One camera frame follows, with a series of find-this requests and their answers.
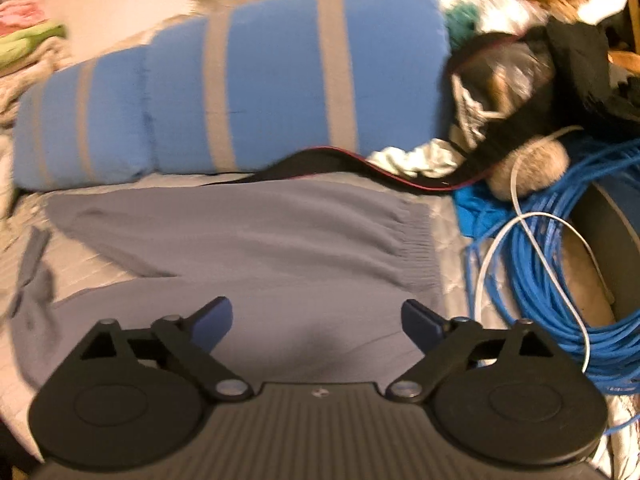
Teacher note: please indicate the grey pants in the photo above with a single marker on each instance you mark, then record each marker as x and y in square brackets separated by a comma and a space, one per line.
[250, 240]

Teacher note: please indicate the beige furry plush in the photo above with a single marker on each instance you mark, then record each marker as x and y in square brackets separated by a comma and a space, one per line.
[542, 160]

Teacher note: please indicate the white cloth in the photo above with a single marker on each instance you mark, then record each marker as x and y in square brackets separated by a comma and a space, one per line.
[415, 157]

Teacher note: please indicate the black garment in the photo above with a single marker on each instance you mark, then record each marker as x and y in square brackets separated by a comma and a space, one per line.
[575, 50]

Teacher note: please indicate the teal cloth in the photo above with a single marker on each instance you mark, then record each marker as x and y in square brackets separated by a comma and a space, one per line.
[462, 20]

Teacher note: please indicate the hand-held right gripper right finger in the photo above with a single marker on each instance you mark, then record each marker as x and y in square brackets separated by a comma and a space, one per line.
[420, 325]

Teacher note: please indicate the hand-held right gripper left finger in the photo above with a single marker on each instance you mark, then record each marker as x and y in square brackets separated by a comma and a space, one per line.
[217, 320]

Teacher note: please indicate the blue cloth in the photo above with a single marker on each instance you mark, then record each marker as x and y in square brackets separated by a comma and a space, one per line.
[472, 215]

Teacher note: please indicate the blue grey-striped pillow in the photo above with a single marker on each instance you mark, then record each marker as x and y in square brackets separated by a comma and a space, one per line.
[275, 70]

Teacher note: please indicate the pink cloth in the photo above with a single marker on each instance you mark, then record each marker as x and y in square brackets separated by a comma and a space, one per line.
[15, 12]

